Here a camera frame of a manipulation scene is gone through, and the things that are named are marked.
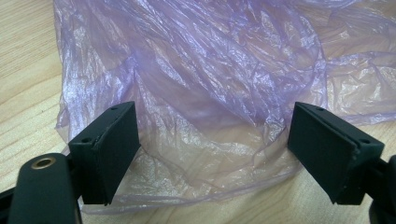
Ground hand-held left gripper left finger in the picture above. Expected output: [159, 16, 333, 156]
[67, 101, 142, 206]

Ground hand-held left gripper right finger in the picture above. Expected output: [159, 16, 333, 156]
[287, 101, 386, 205]

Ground purple plastic bag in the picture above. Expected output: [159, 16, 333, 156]
[52, 0, 396, 216]

